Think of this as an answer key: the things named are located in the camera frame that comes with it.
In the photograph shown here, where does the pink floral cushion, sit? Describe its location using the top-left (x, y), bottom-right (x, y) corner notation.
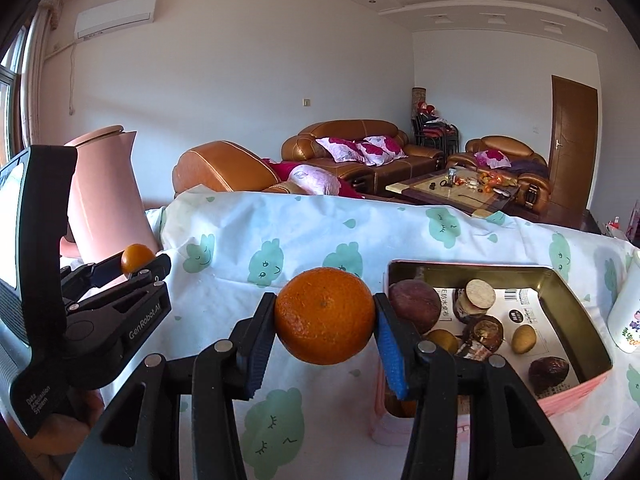
top-left (316, 138), bottom-right (366, 164)
top-left (356, 136), bottom-right (408, 167)

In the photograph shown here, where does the brown leather three-seat sofa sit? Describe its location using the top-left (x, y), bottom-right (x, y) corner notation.
top-left (281, 119), bottom-right (445, 194)

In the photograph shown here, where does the small yellow round fruit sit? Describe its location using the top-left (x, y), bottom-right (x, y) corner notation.
top-left (511, 325), bottom-right (537, 356)

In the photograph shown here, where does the pink floral cushion, left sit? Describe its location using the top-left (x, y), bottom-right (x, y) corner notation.
top-left (316, 138), bottom-right (366, 164)

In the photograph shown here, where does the black corner rack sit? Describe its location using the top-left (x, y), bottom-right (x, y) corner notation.
top-left (411, 87), bottom-right (460, 157)

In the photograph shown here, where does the dark wrinkled fruit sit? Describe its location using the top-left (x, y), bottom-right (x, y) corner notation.
top-left (528, 356), bottom-right (570, 394)

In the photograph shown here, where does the brown leather armchair, near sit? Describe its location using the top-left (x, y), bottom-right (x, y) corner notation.
top-left (171, 140), bottom-right (367, 201)

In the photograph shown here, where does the orange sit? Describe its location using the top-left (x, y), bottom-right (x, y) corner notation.
top-left (120, 244), bottom-right (155, 274)
top-left (274, 268), bottom-right (375, 365)

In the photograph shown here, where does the brown leather armchair, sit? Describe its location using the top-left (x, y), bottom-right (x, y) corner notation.
top-left (171, 140), bottom-right (367, 201)
top-left (446, 136), bottom-right (553, 214)

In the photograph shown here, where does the person's left hand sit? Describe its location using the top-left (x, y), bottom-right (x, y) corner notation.
top-left (32, 390), bottom-right (104, 456)

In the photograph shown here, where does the pink Genji tin box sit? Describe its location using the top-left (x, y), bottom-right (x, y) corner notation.
top-left (385, 260), bottom-right (612, 416)

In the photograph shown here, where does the pink cushion on far armchair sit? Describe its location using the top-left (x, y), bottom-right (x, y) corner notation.
top-left (474, 148), bottom-right (511, 170)

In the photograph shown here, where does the white air conditioner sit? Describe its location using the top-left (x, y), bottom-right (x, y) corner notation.
top-left (74, 0), bottom-right (157, 41)

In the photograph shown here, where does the brown leather armchair, far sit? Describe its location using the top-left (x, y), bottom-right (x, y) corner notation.
top-left (446, 136), bottom-right (553, 214)

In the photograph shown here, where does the white cloth with green prints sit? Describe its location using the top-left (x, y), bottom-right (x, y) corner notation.
top-left (60, 184), bottom-right (640, 480)

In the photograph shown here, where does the brown wooden door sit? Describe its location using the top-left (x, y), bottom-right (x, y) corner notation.
top-left (549, 75), bottom-right (599, 211)

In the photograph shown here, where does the layered dessert cup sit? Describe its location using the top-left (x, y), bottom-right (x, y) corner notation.
top-left (454, 278), bottom-right (496, 323)
top-left (456, 315), bottom-right (503, 361)

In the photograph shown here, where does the purple passion fruit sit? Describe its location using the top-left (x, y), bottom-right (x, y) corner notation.
top-left (388, 280), bottom-right (442, 334)

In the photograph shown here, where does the wooden coffee table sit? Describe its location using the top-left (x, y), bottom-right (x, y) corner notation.
top-left (385, 167), bottom-right (520, 214)

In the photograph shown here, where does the white cartoon pig mug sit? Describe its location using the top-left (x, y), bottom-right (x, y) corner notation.
top-left (606, 249), bottom-right (640, 353)

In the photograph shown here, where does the pink floral cushion, right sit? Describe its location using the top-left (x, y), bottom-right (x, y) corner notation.
top-left (356, 136), bottom-right (408, 167)

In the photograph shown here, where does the pink electric kettle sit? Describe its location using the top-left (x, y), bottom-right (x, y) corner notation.
top-left (60, 125), bottom-right (158, 263)

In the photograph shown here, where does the light pink pillow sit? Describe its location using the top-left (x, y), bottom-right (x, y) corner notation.
top-left (288, 164), bottom-right (341, 195)

